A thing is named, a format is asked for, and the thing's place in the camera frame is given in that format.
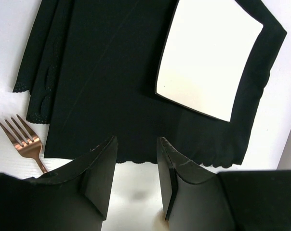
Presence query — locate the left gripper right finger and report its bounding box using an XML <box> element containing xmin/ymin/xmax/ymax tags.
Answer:
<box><xmin>157</xmin><ymin>136</ymin><xmax>220</xmax><ymax>221</ymax></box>

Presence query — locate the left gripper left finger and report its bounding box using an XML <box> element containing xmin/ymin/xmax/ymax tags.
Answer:
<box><xmin>27</xmin><ymin>136</ymin><xmax>118</xmax><ymax>220</ymax></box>

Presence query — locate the copper fork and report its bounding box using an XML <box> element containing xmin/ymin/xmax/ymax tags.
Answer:
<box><xmin>0</xmin><ymin>114</ymin><xmax>48</xmax><ymax>174</ymax></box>

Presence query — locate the black cloth placemat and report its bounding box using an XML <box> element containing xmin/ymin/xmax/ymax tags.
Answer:
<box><xmin>13</xmin><ymin>0</ymin><xmax>287</xmax><ymax>168</ymax></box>

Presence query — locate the square white plate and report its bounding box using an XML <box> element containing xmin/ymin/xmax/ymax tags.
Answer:
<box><xmin>156</xmin><ymin>0</ymin><xmax>263</xmax><ymax>122</ymax></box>

